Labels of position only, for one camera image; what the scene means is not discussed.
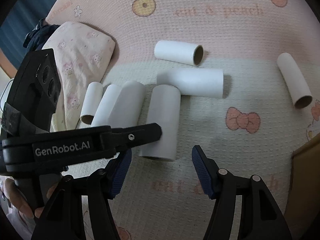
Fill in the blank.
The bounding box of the white cardboard tube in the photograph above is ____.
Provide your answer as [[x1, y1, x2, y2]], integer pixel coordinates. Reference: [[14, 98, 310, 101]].
[[154, 40, 204, 66], [80, 82, 103, 125], [277, 53, 313, 109], [91, 84, 122, 127], [108, 81, 146, 128], [157, 68, 224, 99], [139, 85, 181, 161]]

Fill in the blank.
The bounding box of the person's left hand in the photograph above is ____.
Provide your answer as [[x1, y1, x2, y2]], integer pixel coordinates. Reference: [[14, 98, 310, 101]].
[[3, 177, 44, 218]]

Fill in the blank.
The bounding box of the brown cardboard box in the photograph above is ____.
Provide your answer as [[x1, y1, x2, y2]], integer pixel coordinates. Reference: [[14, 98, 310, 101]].
[[284, 135, 319, 239]]

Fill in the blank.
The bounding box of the pink patterned blanket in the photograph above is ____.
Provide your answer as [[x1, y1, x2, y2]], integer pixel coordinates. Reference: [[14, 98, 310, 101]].
[[43, 22, 116, 132]]

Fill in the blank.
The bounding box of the pink hello kitty mat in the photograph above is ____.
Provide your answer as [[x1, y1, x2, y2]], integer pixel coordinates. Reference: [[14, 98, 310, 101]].
[[46, 0, 319, 239]]

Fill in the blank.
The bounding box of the black tracking camera box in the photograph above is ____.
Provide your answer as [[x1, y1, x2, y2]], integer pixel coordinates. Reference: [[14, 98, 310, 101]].
[[1, 48, 61, 139]]

